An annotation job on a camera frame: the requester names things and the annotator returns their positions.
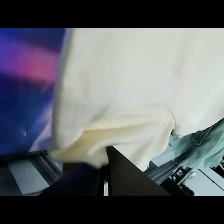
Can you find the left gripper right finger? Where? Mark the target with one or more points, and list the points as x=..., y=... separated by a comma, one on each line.
x=128, y=176

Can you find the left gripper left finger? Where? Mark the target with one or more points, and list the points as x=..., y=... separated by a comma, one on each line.
x=78, y=181

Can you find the cream T-shirt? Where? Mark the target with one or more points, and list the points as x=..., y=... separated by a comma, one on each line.
x=133, y=86

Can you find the pale green garment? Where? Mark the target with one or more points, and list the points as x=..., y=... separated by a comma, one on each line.
x=200, y=150

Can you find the silver frame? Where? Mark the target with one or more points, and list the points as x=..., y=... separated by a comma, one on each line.
x=25, y=173

